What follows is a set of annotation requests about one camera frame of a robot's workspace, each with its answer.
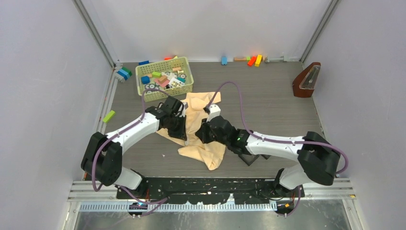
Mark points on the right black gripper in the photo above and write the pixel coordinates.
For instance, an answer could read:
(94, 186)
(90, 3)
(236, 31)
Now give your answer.
(202, 132)

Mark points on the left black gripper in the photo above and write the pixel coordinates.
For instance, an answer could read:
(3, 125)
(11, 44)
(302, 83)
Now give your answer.
(180, 133)

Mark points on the cream yellow garment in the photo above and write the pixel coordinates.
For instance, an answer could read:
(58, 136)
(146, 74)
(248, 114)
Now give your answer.
(210, 154)

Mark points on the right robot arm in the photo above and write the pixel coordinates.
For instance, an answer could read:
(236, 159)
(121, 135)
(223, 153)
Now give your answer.
(315, 159)

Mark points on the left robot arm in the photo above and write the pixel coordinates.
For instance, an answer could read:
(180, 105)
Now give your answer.
(103, 158)

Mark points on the pink block in basket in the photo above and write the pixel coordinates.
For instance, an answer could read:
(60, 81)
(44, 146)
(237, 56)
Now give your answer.
(162, 83)

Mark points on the green plastic basket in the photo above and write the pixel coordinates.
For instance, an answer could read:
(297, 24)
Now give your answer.
(169, 77)

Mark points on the blue cube in basket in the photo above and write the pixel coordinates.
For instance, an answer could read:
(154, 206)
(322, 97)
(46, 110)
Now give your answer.
(145, 79)

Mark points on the green block in basket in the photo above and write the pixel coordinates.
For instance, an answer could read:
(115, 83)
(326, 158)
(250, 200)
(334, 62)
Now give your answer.
(156, 74)

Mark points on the lime green block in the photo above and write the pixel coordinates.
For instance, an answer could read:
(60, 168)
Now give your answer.
(108, 116)

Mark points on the blue block behind basket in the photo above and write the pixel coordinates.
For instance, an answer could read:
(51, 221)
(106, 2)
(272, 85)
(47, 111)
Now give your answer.
(143, 62)

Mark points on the blue green stacked blocks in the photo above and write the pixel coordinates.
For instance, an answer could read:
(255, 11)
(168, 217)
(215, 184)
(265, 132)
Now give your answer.
(123, 74)

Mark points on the light blue block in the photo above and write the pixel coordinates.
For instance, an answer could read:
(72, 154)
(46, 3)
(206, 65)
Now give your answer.
(224, 60)

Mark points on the tan wooden block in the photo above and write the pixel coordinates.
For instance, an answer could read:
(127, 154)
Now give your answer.
(244, 59)

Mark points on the orange block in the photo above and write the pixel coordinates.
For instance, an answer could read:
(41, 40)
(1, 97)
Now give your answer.
(252, 61)

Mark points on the brown metronome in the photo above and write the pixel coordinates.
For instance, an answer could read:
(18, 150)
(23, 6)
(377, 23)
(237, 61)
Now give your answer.
(304, 84)

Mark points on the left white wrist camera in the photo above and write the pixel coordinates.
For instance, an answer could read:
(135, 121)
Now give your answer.
(182, 110)

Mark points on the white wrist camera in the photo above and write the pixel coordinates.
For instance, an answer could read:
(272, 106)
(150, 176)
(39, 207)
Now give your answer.
(213, 111)
(182, 110)

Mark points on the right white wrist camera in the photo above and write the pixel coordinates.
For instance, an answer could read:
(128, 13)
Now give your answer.
(213, 111)

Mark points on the black square frame left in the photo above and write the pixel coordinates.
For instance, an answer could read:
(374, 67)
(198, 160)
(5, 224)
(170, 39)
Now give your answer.
(248, 159)

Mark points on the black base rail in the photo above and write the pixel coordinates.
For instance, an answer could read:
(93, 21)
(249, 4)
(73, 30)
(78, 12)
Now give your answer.
(208, 191)

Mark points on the yellow block at wall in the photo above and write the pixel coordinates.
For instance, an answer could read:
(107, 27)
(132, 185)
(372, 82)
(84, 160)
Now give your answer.
(258, 60)

